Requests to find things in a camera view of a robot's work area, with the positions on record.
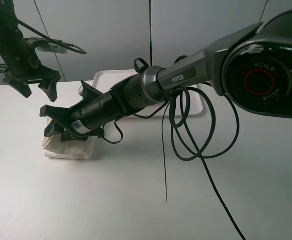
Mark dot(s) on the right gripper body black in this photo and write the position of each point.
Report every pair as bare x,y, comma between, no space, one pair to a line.
71,119

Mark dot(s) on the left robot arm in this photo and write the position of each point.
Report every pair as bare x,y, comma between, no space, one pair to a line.
11,36

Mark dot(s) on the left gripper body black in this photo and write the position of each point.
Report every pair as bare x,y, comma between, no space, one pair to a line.
24,67

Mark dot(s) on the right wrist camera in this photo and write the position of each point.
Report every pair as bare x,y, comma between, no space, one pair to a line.
88,93

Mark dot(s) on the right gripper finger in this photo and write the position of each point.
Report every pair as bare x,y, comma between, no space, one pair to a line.
67,137
52,129

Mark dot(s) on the cream white towel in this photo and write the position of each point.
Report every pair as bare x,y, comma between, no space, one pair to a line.
70,150

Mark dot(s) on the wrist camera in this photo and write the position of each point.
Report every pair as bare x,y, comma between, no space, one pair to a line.
88,93
48,46

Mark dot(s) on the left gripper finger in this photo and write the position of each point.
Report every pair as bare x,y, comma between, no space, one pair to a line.
49,88
20,86

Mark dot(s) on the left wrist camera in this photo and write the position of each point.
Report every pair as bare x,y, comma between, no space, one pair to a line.
48,46

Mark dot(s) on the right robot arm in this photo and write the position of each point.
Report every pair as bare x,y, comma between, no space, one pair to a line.
252,66

